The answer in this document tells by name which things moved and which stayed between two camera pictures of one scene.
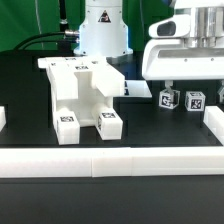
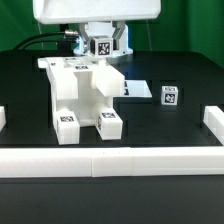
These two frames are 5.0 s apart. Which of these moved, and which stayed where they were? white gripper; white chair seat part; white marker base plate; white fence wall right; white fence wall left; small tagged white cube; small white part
Moved: white gripper; small tagged white cube
Stayed: white chair seat part; white marker base plate; white fence wall right; small white part; white fence wall left
